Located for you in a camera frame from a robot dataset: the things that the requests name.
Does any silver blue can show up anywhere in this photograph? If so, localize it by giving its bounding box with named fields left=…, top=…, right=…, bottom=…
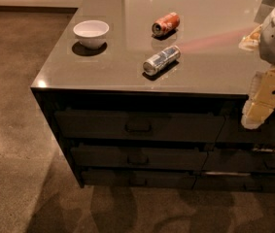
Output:
left=143, top=46, right=181, bottom=76

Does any white bowl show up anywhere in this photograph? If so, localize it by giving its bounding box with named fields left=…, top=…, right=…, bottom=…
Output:
left=73, top=20, right=110, bottom=50

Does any dark drawer cabinet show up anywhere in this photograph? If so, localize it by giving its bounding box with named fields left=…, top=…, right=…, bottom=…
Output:
left=31, top=0, right=275, bottom=192

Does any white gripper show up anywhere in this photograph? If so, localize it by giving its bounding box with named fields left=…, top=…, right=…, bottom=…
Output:
left=238, top=25, right=275, bottom=130

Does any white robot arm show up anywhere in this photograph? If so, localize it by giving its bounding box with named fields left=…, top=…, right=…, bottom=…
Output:
left=239, top=7, right=275, bottom=129

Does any orange soda can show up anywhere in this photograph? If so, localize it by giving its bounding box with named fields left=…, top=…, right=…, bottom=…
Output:
left=152, top=12, right=180, bottom=37

